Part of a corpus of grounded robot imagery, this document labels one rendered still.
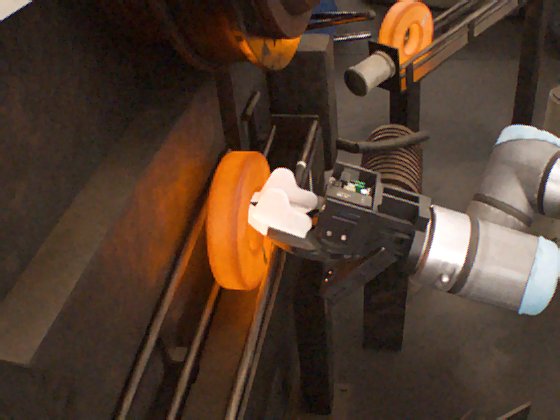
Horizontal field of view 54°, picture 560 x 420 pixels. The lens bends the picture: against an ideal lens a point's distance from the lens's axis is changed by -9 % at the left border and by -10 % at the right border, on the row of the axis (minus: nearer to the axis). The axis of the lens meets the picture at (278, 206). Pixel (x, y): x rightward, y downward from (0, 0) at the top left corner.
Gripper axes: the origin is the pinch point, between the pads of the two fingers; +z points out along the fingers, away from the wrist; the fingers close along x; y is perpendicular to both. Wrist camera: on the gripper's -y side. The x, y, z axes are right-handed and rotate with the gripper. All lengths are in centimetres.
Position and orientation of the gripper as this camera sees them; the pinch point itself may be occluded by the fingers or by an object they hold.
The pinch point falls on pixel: (241, 207)
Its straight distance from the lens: 67.2
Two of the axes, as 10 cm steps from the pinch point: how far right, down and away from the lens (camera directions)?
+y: 1.8, -7.4, -6.4
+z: -9.6, -2.8, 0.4
